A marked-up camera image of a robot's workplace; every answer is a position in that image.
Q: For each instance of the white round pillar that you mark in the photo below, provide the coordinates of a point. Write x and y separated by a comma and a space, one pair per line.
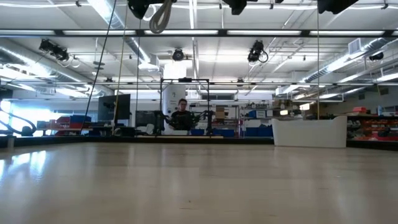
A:
172, 93

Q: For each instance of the person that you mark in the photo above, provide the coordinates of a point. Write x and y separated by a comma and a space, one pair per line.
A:
182, 119

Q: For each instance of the black monitor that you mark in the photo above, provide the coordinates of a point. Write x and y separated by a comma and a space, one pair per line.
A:
114, 107

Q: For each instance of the cardboard box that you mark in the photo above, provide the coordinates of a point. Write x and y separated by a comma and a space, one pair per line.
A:
220, 113

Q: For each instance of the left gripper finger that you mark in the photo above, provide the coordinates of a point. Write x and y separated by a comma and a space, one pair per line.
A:
140, 7

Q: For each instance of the black aluminium table frame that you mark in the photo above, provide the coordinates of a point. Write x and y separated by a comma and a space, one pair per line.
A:
124, 140

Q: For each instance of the small black ceiling device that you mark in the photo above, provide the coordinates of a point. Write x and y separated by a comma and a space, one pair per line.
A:
376, 56

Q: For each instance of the black background rig frame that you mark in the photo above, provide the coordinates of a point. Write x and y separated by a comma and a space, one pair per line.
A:
185, 80

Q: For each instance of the white plastic bin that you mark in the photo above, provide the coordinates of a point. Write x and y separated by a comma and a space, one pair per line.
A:
311, 132

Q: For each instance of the background black robot arm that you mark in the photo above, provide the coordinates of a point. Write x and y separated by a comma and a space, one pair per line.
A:
206, 117
164, 119

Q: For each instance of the red and blue bin stack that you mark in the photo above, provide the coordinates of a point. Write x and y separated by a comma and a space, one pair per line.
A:
73, 122

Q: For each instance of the blue storage bin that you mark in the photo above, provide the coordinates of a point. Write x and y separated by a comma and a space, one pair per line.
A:
257, 131
224, 132

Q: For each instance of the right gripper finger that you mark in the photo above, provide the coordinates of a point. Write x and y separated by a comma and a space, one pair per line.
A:
238, 5

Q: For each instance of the shelving with red bins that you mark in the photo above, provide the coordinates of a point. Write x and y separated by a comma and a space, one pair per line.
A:
371, 126

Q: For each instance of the round black ceiling camera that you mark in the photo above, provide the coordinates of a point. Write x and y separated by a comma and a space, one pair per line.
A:
178, 54

